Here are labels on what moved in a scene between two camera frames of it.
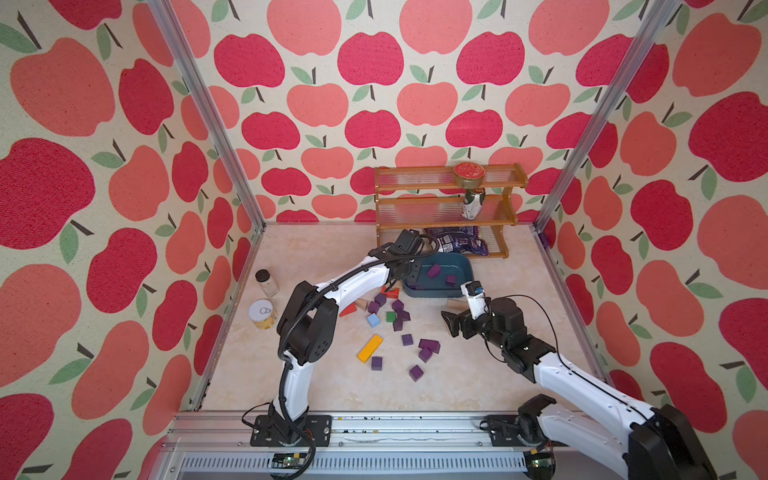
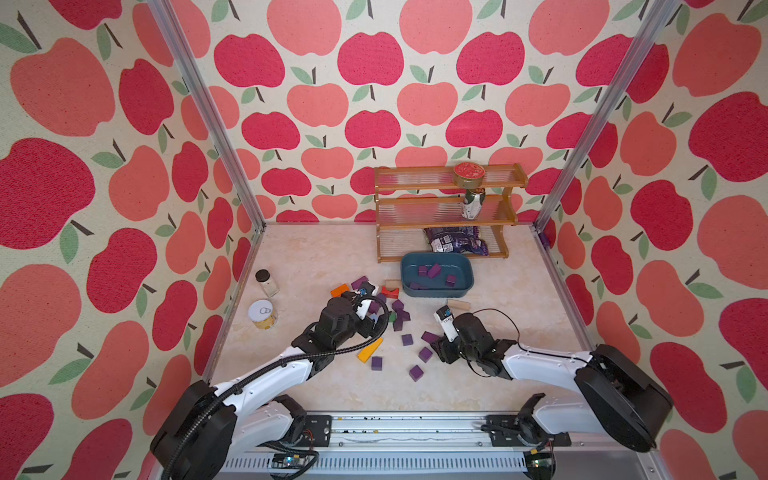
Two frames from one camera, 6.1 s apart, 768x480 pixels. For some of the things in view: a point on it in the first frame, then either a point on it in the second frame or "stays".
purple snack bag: x=453 y=239 stays
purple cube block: x=425 y=354 stays
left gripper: x=416 y=270 -> x=368 y=325
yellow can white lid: x=262 y=313 stays
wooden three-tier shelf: x=461 y=219 stays
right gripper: x=454 y=321 -> x=442 y=348
